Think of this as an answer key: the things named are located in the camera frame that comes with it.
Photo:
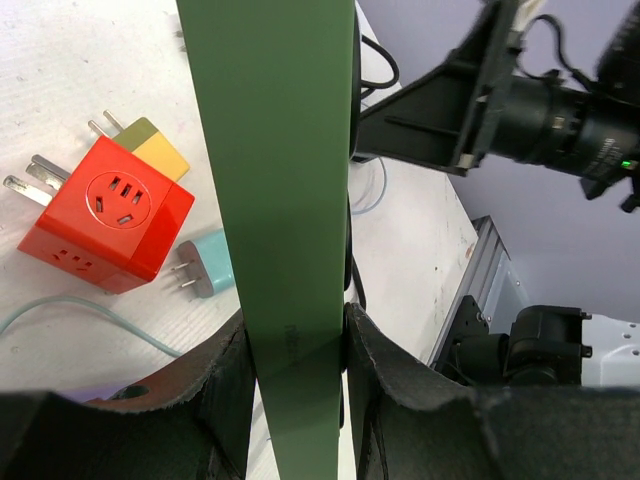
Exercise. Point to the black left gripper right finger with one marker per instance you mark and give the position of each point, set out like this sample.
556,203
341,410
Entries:
410,422

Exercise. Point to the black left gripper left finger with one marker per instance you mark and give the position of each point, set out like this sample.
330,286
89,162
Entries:
189,420

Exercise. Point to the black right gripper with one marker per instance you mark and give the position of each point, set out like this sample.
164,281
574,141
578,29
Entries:
481,101

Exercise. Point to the teal charger plug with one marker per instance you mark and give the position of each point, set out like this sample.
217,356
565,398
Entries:
207,264

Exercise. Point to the green power strip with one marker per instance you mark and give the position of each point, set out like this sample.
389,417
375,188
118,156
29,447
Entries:
273,81

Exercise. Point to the red cube socket adapter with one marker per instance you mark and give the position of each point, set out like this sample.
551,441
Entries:
111,222

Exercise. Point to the yellow plug adapter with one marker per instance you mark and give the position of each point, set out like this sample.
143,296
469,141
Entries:
145,141

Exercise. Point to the purple power strip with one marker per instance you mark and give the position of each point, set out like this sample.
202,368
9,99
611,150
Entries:
85,394

